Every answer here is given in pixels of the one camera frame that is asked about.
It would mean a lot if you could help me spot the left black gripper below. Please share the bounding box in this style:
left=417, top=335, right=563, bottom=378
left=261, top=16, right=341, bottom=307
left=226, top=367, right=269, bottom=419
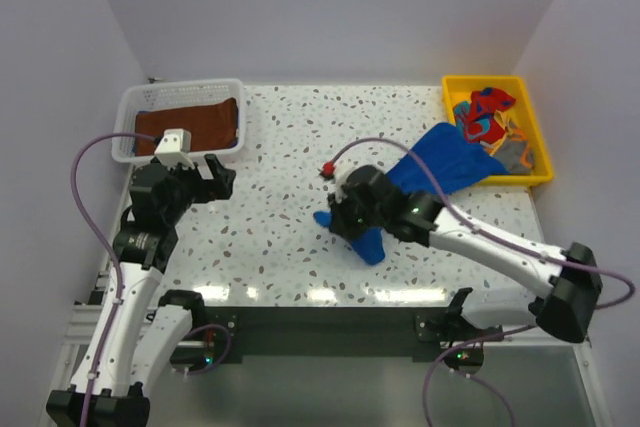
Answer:
left=163, top=153, right=234, bottom=224

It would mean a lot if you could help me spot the brown towel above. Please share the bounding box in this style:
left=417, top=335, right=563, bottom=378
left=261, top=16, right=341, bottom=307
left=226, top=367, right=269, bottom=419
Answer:
left=134, top=98, right=239, bottom=152

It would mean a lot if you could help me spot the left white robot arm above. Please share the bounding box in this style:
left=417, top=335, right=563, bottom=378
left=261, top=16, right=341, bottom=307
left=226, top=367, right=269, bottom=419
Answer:
left=46, top=154, right=236, bottom=426

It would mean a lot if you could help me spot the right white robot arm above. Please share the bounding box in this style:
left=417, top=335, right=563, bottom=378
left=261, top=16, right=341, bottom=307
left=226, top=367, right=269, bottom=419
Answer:
left=328, top=165, right=602, bottom=343

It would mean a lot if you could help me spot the white plastic laundry basket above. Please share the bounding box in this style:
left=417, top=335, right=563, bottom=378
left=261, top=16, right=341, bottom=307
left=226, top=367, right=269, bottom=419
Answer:
left=114, top=78, right=247, bottom=163

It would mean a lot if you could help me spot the red and blue cloth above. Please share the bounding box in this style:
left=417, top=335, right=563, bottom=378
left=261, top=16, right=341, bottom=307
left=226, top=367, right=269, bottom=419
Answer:
left=453, top=87, right=516, bottom=144

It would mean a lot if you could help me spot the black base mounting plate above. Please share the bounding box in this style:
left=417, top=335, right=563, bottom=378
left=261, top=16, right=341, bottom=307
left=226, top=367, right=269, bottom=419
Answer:
left=199, top=305, right=505, bottom=366

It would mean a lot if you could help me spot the yellow plastic bin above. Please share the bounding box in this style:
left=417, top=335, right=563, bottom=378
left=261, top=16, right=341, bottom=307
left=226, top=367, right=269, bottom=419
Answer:
left=440, top=74, right=556, bottom=186

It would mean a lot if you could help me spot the grey cloth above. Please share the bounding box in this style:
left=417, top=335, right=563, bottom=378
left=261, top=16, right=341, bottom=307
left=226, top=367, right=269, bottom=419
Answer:
left=493, top=140, right=535, bottom=175

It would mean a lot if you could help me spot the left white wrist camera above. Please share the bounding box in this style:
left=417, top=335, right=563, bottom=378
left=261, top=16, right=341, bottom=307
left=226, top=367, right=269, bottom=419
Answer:
left=154, top=128, right=194, bottom=168

